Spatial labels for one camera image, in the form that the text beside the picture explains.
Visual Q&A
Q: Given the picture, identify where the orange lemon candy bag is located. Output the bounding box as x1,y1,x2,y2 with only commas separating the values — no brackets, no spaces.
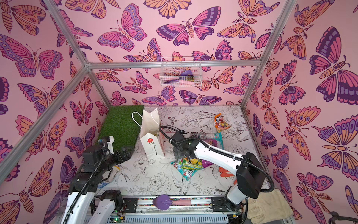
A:
214,113,231,133

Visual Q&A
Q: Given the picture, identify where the teal mint candy bag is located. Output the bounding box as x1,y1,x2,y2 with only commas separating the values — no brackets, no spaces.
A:
200,133,224,149

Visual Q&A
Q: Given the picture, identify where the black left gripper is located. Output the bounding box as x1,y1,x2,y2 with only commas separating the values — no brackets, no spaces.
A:
97,145,133,175

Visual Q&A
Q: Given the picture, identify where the white floral paper bag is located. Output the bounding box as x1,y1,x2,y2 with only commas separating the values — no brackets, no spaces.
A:
131,109,165,160

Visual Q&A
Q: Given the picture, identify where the brown chocolate candy packet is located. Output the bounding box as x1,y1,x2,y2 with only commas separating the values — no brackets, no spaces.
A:
190,132,199,138

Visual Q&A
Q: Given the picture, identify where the purple blackcurrant candy bag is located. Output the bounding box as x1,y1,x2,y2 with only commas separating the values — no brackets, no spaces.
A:
202,139,222,168

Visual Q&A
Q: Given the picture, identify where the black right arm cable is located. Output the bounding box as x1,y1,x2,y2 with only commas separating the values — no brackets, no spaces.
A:
158,125,275,193

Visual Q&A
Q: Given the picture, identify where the green artificial grass mat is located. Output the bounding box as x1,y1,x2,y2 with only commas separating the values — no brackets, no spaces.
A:
98,105,144,152

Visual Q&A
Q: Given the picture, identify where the clear wall basket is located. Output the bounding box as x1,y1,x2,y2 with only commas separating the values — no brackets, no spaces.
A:
158,56,203,87

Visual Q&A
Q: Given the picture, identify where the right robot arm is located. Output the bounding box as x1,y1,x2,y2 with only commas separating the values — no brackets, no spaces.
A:
169,133,266,205

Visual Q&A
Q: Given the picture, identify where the purple pink silicone spatula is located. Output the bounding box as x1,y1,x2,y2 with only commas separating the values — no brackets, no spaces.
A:
153,195,192,211

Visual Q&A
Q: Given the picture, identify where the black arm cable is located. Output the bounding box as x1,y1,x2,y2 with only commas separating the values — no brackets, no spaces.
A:
158,125,275,193
61,139,108,224

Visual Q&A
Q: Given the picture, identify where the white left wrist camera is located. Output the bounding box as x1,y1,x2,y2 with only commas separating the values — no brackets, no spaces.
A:
105,136,114,155

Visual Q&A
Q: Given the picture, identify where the teal red candy bag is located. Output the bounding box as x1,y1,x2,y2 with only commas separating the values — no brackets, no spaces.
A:
171,159,197,181

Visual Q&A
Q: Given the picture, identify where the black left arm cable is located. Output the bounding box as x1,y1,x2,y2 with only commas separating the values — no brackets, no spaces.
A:
61,139,108,224

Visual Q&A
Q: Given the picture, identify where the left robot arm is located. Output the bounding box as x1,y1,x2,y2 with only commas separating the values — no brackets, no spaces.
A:
61,145,132,224

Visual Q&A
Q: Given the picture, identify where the beige leather glove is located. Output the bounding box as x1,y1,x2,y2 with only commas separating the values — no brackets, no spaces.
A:
247,189,293,224

